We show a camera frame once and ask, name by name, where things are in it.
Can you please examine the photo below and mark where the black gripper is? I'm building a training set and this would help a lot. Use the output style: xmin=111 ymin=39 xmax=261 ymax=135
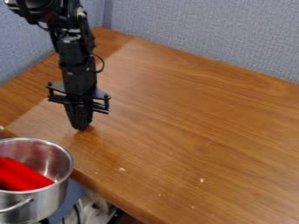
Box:
xmin=45 ymin=65 xmax=110 ymax=130

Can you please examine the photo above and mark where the red object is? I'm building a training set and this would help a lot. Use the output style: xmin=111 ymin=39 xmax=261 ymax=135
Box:
xmin=0 ymin=157 xmax=53 ymax=191

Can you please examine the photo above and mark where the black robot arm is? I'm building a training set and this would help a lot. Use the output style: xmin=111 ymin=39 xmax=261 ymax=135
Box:
xmin=3 ymin=0 xmax=110 ymax=130

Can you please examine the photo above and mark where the metal pot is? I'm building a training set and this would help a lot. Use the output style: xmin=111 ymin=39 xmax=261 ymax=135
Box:
xmin=0 ymin=137 xmax=73 ymax=224

